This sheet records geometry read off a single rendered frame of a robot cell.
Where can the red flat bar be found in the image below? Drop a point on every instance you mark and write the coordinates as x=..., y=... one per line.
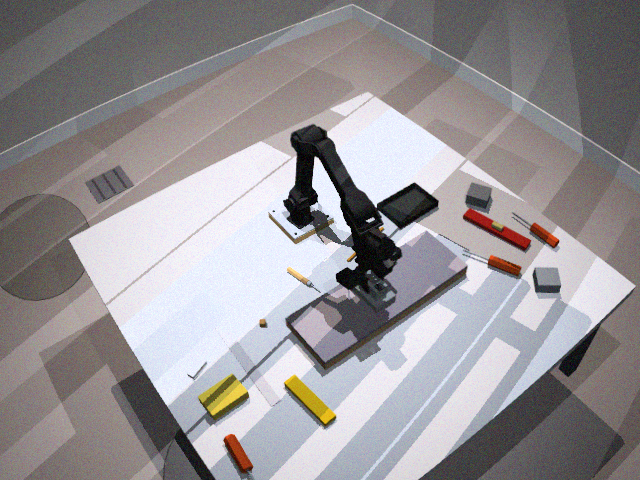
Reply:
x=497, y=229

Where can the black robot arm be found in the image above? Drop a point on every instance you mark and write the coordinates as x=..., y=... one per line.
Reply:
x=310, y=142

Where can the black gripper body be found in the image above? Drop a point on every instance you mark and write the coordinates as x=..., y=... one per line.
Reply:
x=352, y=278

